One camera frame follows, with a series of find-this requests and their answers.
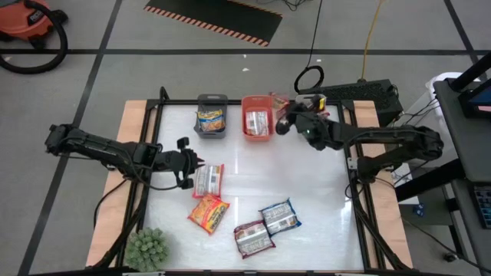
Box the black computer case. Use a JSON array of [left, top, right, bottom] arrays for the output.
[[298, 78, 404, 131]]

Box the blue ramen noodle pack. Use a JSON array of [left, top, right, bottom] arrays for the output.
[[196, 109, 226, 133], [259, 197, 302, 237]]

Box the dark grey plastic bin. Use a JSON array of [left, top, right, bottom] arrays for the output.
[[193, 94, 229, 140]]

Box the black hazard-striped floor mat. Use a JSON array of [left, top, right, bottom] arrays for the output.
[[143, 0, 284, 48]]

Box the maroon ramen noodle pack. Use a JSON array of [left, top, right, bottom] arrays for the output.
[[269, 91, 292, 120], [233, 219, 277, 260]]

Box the grey equipment cart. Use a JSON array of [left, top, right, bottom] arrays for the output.
[[432, 76, 491, 269]]

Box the orange plastic bin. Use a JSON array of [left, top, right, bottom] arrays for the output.
[[241, 94, 275, 142]]

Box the light grey plastic bin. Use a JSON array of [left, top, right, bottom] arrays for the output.
[[294, 93, 331, 118]]

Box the green artificial plant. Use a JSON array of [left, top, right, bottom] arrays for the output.
[[124, 226, 170, 273]]

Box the black cable bundle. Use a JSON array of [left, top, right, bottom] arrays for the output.
[[91, 168, 151, 269], [347, 179, 411, 271]]

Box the black keyboard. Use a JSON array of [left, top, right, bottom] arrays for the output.
[[472, 185, 491, 230]]

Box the red vacuum cleaner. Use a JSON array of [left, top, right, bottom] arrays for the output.
[[0, 0, 70, 75]]

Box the yellow cable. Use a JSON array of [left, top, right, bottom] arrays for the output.
[[360, 0, 384, 81]]

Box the orange shop vacuum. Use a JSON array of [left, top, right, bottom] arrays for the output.
[[0, 0, 69, 50]]

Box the white waste bin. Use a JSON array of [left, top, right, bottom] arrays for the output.
[[424, 71, 464, 116]]

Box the white paper sheet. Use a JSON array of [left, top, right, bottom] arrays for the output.
[[391, 163, 421, 206]]

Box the black cart beam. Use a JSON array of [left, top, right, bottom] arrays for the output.
[[394, 159, 467, 203]]

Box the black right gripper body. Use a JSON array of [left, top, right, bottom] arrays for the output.
[[295, 110, 331, 135]]

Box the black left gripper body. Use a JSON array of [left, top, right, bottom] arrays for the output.
[[157, 149, 187, 178]]

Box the black screen device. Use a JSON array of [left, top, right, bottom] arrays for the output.
[[458, 78, 491, 120]]

